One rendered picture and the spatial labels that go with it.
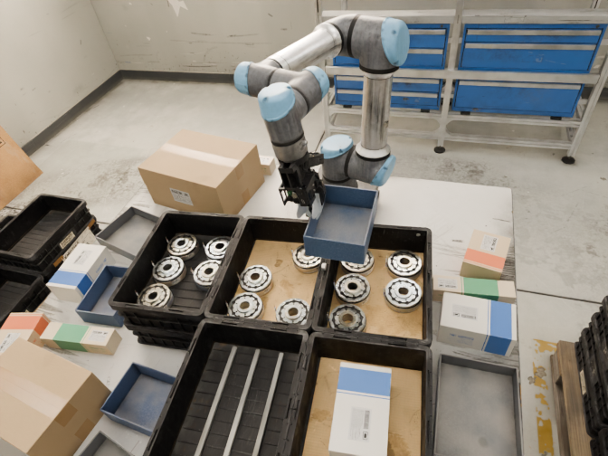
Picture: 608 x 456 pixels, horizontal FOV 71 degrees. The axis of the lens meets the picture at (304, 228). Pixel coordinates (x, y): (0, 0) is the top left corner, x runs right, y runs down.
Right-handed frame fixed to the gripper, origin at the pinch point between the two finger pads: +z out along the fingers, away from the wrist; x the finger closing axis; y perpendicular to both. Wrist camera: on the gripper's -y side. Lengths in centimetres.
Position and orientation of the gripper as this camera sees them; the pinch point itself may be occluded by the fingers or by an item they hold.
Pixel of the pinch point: (314, 213)
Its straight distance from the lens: 109.8
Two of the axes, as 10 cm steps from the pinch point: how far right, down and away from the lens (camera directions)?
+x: 9.2, 0.6, -3.9
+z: 2.3, 7.2, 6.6
